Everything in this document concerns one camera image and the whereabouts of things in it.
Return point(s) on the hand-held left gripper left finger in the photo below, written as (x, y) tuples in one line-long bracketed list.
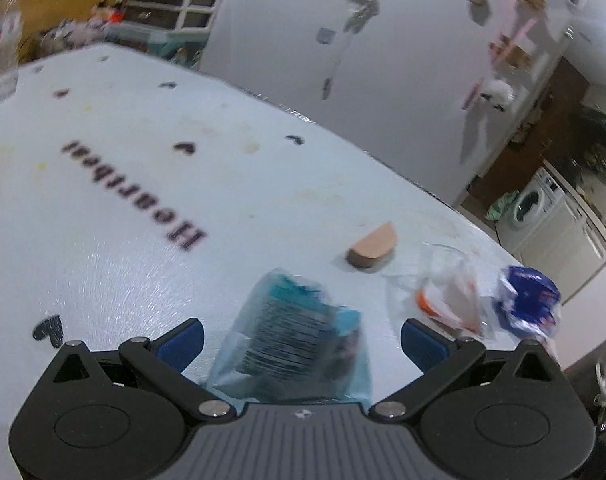
[(180, 345)]

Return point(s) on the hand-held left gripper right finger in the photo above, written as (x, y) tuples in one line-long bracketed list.
[(423, 345)]

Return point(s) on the teal snack packet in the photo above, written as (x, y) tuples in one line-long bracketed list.
[(288, 340)]

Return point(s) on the curved wooden piece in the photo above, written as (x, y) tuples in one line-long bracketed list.
[(370, 250)]

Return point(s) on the blue plastic bag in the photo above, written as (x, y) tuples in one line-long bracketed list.
[(525, 300)]

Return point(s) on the clear plastic bag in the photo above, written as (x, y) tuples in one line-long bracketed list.
[(448, 295)]

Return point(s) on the green plastic bag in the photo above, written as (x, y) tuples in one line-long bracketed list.
[(503, 206)]

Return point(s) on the white washing machine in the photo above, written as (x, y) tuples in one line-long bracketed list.
[(528, 210)]

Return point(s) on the white lower kitchen cabinets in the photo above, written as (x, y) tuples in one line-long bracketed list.
[(578, 240)]

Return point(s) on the brown wooden door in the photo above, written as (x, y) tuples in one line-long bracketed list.
[(528, 145)]

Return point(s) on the pink hanging tag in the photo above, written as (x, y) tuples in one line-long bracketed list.
[(470, 95)]

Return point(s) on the white sheep plush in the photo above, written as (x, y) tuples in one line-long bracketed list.
[(498, 92)]

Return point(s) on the teal printed cloth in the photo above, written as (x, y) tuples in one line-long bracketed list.
[(158, 45)]

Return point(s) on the pile of small toys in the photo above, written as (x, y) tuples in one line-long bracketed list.
[(83, 25)]

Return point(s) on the wall socket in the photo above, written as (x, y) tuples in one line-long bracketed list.
[(326, 35)]

